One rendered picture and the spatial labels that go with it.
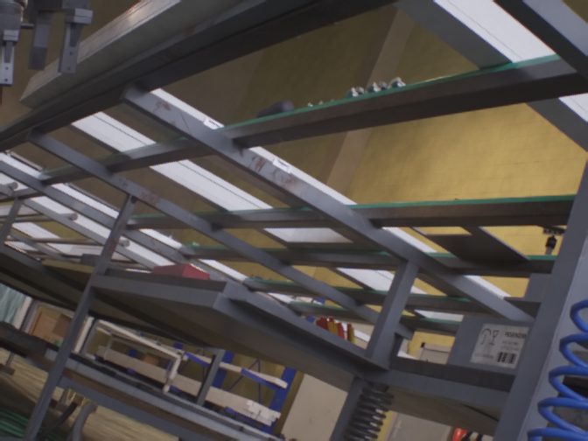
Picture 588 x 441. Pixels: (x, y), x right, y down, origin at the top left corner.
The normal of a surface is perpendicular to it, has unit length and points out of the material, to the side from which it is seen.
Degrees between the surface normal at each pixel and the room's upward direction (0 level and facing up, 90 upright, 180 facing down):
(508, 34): 90
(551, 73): 90
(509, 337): 90
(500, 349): 90
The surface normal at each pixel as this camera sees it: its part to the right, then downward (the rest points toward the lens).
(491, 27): 0.50, -0.01
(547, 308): -0.78, -0.44
